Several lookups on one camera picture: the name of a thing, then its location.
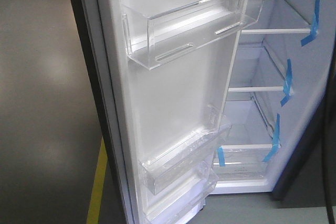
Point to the blue tape strip lower left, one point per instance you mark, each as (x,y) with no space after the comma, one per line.
(221,157)

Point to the blue tape strip lower right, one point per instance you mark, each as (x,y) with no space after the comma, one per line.
(275,141)

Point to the blue tape strip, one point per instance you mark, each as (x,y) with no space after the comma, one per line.
(221,157)
(287,84)
(275,141)
(314,29)

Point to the clear door bin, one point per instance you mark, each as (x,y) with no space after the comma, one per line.
(161,170)
(159,31)
(191,189)

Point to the blue tape strip upper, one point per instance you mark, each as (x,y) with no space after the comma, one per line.
(314,29)

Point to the middle clear door bin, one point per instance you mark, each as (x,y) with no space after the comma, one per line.
(161,170)

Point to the upper clear door bin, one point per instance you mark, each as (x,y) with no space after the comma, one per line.
(159,31)

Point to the blue tape strip middle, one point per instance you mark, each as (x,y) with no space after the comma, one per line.
(287,84)

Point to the grey open fridge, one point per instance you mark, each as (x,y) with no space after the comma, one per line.
(256,89)

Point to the white fridge door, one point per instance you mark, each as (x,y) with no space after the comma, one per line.
(143,112)

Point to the yellow floor tape line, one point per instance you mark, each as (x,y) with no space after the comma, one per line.
(97,187)

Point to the lower clear door bin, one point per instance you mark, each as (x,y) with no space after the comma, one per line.
(191,189)

